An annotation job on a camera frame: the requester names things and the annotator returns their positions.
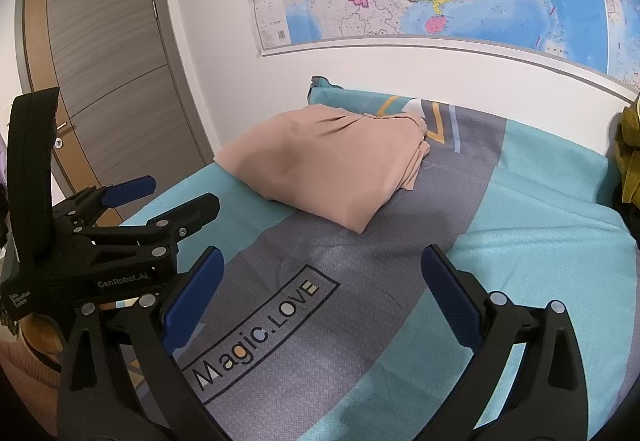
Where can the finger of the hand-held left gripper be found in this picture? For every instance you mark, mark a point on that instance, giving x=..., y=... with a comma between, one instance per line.
x=125, y=188
x=185, y=216

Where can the grey wooden door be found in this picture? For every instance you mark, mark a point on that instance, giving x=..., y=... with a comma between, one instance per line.
x=110, y=46

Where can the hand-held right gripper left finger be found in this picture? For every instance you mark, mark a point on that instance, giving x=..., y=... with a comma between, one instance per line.
x=195, y=296

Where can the pink knit sweater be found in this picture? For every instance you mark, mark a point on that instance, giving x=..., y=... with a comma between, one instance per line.
x=25, y=366

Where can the pink jacket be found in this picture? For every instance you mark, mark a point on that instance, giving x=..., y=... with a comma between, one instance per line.
x=325, y=161

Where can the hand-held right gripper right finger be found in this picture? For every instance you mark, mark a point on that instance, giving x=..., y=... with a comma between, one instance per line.
x=450, y=291

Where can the mustard garment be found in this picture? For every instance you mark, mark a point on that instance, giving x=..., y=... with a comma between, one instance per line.
x=629, y=156

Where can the teal and grey bed sheet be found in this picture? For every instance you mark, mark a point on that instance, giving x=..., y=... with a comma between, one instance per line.
x=525, y=221

